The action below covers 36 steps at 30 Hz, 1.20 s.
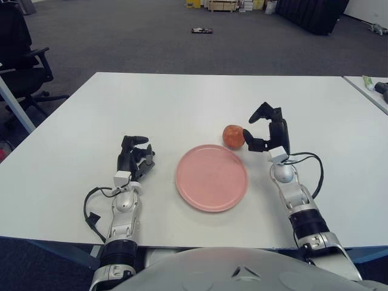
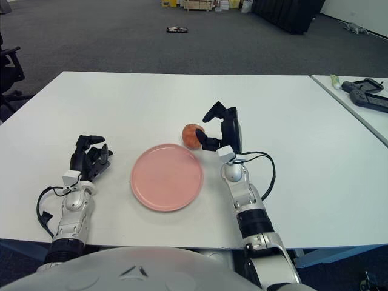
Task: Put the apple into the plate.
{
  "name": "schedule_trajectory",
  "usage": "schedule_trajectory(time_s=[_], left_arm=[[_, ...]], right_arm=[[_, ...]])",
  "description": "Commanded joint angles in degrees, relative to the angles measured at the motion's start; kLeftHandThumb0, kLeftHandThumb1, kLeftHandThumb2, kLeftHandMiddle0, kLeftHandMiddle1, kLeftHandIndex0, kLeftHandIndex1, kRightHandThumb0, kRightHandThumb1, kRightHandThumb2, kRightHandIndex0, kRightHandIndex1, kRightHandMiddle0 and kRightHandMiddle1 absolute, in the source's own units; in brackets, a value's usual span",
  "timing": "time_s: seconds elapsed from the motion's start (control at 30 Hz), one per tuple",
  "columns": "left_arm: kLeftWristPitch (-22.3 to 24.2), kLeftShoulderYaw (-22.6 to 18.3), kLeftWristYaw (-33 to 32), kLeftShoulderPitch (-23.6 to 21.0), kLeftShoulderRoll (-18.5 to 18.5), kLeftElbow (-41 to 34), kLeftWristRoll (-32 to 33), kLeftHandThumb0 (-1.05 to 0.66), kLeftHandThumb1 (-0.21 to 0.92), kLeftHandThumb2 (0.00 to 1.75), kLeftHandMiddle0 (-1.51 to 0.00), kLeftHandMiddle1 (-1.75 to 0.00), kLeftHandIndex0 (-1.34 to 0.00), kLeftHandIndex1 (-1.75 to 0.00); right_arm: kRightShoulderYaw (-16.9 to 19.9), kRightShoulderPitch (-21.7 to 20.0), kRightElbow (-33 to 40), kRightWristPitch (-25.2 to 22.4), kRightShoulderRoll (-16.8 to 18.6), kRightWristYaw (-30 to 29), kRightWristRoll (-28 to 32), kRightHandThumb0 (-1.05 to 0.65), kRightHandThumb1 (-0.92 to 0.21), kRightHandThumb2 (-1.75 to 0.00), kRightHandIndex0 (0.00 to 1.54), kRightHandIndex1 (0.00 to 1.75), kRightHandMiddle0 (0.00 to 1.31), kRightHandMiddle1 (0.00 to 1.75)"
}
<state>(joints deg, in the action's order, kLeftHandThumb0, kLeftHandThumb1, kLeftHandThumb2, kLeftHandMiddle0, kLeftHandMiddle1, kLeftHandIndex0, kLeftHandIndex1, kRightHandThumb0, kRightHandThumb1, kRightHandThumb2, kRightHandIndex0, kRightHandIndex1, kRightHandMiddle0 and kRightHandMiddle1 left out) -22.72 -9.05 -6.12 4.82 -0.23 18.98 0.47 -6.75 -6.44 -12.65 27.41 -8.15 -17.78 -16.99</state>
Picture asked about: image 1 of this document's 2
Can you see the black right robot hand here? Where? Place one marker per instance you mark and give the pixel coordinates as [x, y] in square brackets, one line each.
[279, 133]

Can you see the small red item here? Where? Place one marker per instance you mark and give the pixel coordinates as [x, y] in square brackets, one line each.
[2, 153]

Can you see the black cabinet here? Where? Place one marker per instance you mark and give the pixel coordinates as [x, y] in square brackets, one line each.
[312, 15]

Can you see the black handheld controller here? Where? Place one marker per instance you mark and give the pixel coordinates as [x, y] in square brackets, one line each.
[382, 87]
[386, 97]

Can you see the white cardboard boxes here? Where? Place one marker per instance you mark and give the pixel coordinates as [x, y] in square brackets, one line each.
[246, 6]

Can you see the white plastic bag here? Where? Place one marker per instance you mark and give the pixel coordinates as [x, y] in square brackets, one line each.
[270, 8]

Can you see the green white tube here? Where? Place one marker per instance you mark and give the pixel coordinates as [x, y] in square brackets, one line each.
[367, 82]

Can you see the grey blue table leg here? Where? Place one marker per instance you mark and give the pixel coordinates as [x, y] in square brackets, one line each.
[15, 109]

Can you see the red yellow apple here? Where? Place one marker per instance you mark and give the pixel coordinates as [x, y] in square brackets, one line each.
[232, 136]

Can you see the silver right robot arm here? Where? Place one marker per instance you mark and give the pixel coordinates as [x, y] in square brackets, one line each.
[303, 212]

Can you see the pink round plate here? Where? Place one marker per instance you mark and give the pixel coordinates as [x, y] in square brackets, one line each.
[212, 179]

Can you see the flat black tray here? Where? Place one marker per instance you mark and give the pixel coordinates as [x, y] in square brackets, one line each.
[202, 30]

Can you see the wooden crate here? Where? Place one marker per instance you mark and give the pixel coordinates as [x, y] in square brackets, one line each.
[222, 6]

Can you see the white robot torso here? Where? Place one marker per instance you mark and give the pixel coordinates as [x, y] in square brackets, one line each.
[197, 272]

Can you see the grey bin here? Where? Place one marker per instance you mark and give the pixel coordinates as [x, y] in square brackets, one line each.
[28, 6]

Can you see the grey robot dog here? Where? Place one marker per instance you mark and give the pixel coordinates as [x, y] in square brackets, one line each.
[378, 28]

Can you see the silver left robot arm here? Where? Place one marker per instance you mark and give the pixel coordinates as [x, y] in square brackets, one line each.
[121, 218]

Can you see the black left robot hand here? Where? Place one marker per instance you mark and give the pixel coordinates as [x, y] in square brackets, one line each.
[125, 160]

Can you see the black office chair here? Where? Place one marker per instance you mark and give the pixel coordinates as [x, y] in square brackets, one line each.
[15, 45]

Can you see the pale yellow box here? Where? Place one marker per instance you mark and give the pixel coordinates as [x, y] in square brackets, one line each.
[258, 4]

